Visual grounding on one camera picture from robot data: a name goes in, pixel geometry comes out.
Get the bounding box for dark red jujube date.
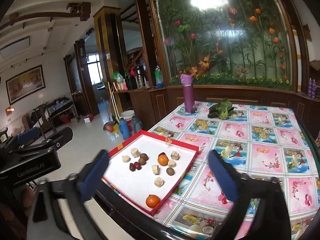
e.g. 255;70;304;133
130;163;136;171

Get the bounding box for beige round cake piece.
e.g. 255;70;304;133
131;148;140;158

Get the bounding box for beige cake chunk round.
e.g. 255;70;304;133
168;160;176;167

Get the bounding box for person's left hand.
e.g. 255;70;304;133
1;184;35;229

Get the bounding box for beige cake chunk left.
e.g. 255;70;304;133
122;155;131;163

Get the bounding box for colourful fruit print tablecloth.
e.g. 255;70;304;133
147;100;320;240

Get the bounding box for red tray with white bottom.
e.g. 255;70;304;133
102;131;199;216

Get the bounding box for brown longan fruit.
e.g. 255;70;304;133
140;153;149;160
167;167;175;176
138;158;146;165

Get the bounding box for broom with dustpan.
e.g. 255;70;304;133
103;82;119;134

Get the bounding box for blue thermos flask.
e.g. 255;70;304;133
119;118;131;140

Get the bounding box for small orange mandarin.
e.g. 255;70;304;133
145;194;161;209
157;154;169;166

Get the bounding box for beige cake chunk upper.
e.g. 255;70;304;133
152;165;160;175

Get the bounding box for beige cake chunk far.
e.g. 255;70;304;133
154;177;164;187

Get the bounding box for green bok choy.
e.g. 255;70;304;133
207;98;236;120

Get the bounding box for grey thermos flask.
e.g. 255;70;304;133
131;115;143;133

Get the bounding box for wooden low cabinet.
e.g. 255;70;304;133
113;84;320;140

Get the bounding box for purple thermos bottle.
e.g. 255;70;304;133
180;74;195;113

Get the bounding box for green plastic bottle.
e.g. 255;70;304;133
155;66;164;88

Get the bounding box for purple spray bottles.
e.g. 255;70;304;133
308;78;317;99

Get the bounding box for floral glass partition panel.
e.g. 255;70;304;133
152;0;296;90

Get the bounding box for framed wall painting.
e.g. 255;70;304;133
5;65;46;105

